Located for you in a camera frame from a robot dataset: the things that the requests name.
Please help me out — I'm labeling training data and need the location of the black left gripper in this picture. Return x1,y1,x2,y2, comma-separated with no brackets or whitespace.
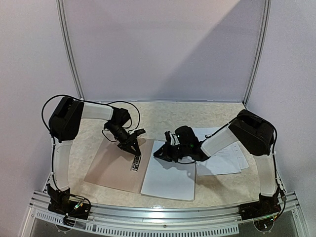
106,122,141,156

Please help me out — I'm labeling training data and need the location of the brown paper folder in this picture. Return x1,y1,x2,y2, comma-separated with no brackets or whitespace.
84,138,154,194

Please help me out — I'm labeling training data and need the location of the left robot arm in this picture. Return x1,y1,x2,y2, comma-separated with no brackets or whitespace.
44,94,145,197

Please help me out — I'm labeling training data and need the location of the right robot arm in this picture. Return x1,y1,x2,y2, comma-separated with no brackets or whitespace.
153,109,286,215

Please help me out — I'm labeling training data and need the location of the metal folder clip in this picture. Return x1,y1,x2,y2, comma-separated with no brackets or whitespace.
130,156,141,172

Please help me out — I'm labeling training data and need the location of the stack of printed papers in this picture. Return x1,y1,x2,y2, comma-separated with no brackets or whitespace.
196,142,249,176

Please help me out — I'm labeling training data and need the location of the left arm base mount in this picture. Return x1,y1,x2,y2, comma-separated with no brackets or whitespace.
47,184,91,220

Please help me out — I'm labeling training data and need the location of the perforated white cable tray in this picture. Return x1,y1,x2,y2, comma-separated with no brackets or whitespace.
30,210,240,237

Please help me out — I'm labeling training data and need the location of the aluminium front rail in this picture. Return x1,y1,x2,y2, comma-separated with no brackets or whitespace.
29,190,301,226

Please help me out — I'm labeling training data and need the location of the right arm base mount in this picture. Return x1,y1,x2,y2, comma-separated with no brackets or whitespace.
238,195,282,220

